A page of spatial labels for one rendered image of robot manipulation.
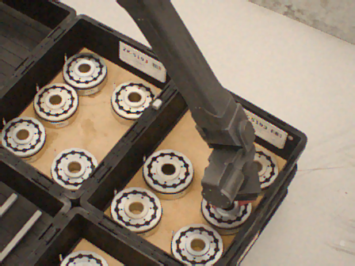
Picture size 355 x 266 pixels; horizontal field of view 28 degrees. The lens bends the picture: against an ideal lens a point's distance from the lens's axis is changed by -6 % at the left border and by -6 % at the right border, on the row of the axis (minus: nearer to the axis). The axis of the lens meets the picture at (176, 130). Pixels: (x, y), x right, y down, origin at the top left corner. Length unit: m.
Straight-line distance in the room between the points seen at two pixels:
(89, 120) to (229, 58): 0.47
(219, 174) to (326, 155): 0.58
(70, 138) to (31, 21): 0.37
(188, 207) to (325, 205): 0.37
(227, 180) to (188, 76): 0.22
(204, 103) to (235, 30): 0.81
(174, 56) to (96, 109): 0.54
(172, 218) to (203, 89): 0.40
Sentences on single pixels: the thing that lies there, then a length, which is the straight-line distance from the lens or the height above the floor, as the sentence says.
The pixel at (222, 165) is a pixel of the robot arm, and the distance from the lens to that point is 1.28.
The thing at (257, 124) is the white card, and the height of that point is 0.89.
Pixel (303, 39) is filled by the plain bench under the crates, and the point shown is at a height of 0.70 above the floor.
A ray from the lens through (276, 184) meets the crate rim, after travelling 1.46.
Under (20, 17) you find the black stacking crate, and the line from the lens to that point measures 1.86.
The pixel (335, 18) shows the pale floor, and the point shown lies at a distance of 3.11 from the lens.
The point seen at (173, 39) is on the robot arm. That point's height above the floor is 1.33.
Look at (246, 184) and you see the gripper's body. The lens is 1.41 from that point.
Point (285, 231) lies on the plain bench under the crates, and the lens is 1.67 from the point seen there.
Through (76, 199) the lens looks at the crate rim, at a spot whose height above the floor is 0.93.
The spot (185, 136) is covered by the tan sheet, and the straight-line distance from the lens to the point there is 1.61.
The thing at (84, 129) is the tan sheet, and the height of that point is 0.83.
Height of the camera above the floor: 2.17
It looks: 55 degrees down
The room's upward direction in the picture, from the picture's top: 6 degrees clockwise
